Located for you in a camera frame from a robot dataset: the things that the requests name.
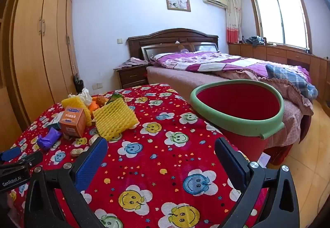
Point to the white paper sheet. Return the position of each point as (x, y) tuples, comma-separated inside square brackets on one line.
[(264, 160)]

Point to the wooden framed window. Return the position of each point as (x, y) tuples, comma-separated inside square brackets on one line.
[(281, 17)]

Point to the red smiley flower tablecloth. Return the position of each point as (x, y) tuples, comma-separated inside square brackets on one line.
[(159, 145)]

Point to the white and red curtain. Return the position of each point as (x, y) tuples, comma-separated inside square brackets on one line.
[(234, 17)]

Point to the bed with purple quilt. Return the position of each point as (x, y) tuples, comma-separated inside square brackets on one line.
[(170, 76)]

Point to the white wall socket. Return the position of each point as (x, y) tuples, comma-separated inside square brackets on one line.
[(97, 86)]

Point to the orange cloth piece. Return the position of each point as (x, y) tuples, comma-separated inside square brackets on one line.
[(73, 125)]

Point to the orange ball toy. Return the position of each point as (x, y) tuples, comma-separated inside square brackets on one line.
[(92, 106)]

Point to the dark wooden headboard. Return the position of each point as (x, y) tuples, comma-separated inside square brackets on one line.
[(159, 40)]

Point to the blue plaid pillow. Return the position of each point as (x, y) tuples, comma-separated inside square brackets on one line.
[(291, 78)]

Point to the dark wooden nightstand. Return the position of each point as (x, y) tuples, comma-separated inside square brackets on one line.
[(131, 76)]

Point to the green snack wrapper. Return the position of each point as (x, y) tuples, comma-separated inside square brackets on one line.
[(116, 96)]

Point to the low wooden cabinet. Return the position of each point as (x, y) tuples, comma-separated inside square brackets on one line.
[(283, 55)]

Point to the purple patterned quilt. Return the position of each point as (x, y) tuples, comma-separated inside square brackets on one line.
[(206, 59)]

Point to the yellow foam fruit net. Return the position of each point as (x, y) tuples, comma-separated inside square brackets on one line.
[(73, 101), (116, 119)]

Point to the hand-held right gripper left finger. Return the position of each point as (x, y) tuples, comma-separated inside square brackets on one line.
[(91, 163)]

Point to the pink folded clothes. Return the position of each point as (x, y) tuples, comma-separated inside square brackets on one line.
[(131, 62)]

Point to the light wooden wardrobe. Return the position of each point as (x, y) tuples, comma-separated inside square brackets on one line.
[(33, 50)]

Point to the white plastic bag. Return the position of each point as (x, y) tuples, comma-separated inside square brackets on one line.
[(83, 95)]

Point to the blue clothes pile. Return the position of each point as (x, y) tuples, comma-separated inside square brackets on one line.
[(255, 40)]

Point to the brown food scrap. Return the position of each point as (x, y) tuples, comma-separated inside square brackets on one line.
[(102, 100)]

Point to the purple wrapper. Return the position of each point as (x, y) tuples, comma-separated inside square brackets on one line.
[(49, 138)]

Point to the white and blue packet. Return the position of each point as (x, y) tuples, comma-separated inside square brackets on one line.
[(54, 123)]

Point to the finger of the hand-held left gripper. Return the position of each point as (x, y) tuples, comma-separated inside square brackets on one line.
[(28, 159), (10, 153)]

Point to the peanut shell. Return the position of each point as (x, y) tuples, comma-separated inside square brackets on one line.
[(78, 152), (94, 140)]

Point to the black hanging bag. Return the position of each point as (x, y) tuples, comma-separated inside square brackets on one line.
[(78, 83)]

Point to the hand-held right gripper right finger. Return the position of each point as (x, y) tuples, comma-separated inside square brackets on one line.
[(232, 163)]

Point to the red bucket with green rim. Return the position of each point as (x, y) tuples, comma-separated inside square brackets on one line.
[(232, 107)]

